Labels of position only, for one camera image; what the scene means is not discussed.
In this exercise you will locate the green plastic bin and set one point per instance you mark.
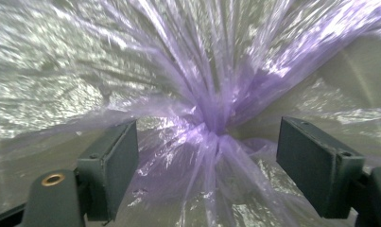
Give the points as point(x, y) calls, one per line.
point(361, 72)

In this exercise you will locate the purple plastic bag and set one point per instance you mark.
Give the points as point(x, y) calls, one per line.
point(210, 110)

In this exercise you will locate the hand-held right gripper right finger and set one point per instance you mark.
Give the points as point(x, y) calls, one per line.
point(317, 167)

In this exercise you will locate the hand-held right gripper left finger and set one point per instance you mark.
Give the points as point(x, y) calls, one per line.
point(111, 170)

